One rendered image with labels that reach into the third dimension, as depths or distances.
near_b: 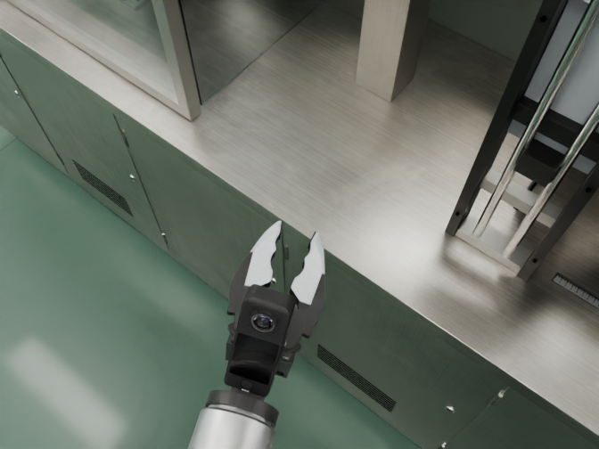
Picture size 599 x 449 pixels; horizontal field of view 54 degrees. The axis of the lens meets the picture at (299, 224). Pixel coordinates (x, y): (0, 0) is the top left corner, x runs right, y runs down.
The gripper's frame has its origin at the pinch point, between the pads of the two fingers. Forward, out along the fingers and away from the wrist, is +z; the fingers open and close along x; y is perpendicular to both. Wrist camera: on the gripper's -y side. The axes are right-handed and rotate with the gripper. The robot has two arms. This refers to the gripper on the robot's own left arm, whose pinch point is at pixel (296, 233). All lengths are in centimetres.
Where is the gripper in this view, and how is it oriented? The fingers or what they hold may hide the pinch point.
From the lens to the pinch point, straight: 64.6
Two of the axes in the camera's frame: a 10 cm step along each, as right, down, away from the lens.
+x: 9.6, 2.9, -0.2
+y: -1.3, 4.8, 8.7
